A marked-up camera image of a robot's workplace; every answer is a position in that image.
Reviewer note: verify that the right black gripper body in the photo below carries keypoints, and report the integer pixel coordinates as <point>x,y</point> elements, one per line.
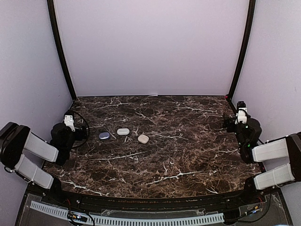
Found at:
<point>230,121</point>

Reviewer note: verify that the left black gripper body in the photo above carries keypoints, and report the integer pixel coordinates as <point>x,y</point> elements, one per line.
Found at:
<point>79,136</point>

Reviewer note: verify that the purple round charging case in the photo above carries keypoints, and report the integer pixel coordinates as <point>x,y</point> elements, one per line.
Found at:
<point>104,135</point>

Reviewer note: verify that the white oval charging case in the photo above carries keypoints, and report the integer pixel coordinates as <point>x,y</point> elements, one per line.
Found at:
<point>123,131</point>

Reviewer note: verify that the beige square charging case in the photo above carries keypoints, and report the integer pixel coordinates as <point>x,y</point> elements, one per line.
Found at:
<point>143,139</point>

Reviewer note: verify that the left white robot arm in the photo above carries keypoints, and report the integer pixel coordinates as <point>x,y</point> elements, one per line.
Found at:
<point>14,139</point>

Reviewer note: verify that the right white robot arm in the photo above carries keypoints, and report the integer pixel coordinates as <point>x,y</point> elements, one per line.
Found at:
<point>247,131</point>

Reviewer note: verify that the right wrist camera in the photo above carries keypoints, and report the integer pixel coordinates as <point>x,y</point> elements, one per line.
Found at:
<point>242,114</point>

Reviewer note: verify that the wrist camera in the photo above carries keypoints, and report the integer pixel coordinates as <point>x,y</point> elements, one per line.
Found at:
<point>242,114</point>
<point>69,121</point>

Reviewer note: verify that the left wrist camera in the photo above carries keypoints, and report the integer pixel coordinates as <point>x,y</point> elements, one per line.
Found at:
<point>69,121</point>

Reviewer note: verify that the black front rail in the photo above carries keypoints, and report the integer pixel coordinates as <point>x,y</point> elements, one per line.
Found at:
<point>226,201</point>

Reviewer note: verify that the white slotted cable duct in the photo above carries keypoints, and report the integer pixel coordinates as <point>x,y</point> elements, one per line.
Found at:
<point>110,218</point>

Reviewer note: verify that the right black frame post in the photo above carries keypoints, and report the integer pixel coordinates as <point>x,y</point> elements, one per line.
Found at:
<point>243,49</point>

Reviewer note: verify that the black frame post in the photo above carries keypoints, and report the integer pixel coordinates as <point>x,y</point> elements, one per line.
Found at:
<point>59,48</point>
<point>243,49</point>

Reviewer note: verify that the left black frame post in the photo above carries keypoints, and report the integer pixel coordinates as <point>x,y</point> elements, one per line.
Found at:
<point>59,48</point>

